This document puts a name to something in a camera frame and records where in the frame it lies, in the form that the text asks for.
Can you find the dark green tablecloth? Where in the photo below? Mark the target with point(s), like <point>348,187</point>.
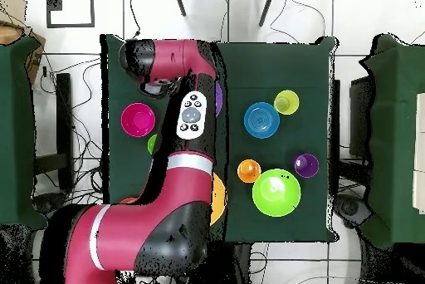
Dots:
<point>282,71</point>

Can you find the green cup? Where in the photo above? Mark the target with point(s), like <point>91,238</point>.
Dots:
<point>151,144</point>

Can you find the yellow cup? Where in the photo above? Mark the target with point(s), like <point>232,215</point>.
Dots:
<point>286,102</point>

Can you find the cardboard box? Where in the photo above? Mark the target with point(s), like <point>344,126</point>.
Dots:
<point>10,33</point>

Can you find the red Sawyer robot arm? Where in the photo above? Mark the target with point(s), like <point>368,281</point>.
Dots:
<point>159,214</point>

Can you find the large yellow-orange bowl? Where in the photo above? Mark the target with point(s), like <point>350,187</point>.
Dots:
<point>218,199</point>

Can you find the green side table cloth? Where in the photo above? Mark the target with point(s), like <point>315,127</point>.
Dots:
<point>16,131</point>
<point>391,147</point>

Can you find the red-orange bowl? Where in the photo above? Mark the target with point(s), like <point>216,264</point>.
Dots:
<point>127,201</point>

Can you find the black camera tripod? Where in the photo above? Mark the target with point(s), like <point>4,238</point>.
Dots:
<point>179,2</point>

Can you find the pink bowl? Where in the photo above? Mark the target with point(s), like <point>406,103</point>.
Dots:
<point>137,119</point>

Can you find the black floor beam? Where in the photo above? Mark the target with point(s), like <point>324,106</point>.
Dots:
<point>63,114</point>

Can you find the blue bowl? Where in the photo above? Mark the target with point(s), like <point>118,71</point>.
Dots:
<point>261,120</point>

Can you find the dark grey stand base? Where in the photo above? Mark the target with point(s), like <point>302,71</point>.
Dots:
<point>49,201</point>
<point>350,208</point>

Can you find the orange cup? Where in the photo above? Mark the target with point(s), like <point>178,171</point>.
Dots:
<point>249,171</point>

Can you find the green bowl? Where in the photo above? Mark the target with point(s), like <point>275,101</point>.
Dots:
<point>275,194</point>

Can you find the black box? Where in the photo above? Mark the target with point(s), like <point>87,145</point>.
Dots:
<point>360,118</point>

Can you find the purple bowl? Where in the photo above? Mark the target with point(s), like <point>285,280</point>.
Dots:
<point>219,99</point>

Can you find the black rectangular frame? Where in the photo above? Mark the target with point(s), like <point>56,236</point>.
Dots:
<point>70,25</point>

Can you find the purple cup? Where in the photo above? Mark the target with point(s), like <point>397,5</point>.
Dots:
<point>307,166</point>

